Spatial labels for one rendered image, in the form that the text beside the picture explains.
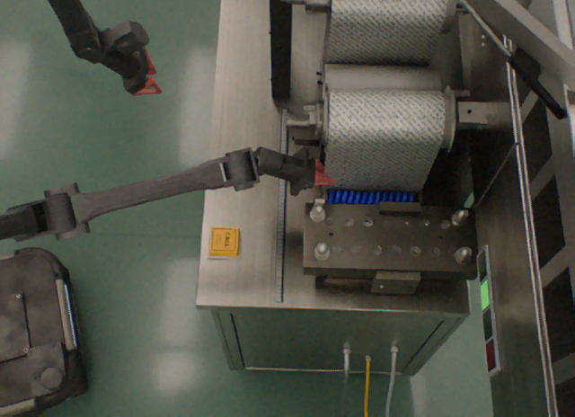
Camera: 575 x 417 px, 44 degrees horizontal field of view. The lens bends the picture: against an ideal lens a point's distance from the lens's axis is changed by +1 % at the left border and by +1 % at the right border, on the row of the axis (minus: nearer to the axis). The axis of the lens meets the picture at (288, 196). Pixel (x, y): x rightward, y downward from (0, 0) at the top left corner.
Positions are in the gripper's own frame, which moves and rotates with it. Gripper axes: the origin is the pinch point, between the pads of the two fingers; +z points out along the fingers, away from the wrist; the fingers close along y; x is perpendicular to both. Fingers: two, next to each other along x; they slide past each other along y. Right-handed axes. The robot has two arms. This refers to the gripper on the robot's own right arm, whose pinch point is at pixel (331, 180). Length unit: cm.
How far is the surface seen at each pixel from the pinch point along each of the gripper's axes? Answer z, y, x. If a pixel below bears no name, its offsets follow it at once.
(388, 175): 9.2, 0.3, 9.6
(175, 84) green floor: 2, -95, -123
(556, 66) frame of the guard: -10, 14, 71
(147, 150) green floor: -5, -63, -127
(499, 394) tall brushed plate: 20, 49, 26
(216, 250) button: -16.2, 12.7, -26.3
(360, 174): 3.7, 0.3, 6.5
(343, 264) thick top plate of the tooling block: 4.8, 19.1, -2.1
